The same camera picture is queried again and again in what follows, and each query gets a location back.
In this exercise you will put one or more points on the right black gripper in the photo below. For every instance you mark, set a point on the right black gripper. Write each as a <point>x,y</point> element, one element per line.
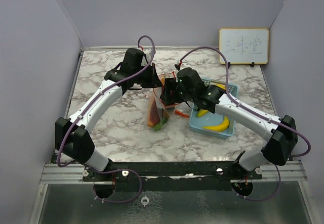
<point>171,84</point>

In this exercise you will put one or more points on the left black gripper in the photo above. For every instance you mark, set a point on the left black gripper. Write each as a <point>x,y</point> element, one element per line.
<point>154,81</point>

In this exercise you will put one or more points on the clear orange zip bag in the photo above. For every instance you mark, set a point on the clear orange zip bag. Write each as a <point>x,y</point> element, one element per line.
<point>179,112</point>
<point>170,109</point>

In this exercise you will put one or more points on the red orange papaya slice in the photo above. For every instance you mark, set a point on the red orange papaya slice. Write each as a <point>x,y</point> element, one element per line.
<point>155,111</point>

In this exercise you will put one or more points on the green leaf vegetable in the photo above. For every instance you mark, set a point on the green leaf vegetable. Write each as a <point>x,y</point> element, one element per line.
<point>161,124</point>

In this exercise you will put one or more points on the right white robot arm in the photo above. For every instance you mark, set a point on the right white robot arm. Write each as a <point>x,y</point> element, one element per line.
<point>279,133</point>

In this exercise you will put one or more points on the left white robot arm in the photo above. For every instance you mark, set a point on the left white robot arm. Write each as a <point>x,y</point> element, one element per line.
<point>72,134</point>

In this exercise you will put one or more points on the yellow banana bunch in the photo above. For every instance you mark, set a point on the yellow banana bunch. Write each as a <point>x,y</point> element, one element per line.
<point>202,112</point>

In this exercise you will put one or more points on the blue plastic basket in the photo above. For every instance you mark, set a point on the blue plastic basket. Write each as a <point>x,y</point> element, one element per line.
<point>211,124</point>

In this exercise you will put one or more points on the single yellow banana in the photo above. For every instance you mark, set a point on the single yellow banana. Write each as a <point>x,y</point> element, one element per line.
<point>220,127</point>

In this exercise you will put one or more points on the small whiteboard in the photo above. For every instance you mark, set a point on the small whiteboard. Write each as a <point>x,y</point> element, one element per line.
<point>244,46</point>

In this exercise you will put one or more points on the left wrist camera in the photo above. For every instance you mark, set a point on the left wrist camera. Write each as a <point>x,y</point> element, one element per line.
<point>148,54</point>

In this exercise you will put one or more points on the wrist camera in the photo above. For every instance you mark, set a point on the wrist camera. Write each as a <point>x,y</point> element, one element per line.
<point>148,54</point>
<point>178,65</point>

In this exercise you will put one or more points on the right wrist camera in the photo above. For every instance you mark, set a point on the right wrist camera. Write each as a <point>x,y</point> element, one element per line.
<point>178,65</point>

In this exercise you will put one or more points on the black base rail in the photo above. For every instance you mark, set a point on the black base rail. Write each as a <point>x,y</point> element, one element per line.
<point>169,176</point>

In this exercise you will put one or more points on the white ring pull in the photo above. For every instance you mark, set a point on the white ring pull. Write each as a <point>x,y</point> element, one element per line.
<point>145,201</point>

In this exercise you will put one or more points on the aluminium extrusion rail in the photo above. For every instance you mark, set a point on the aluminium extrusion rail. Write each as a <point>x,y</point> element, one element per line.
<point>74,174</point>

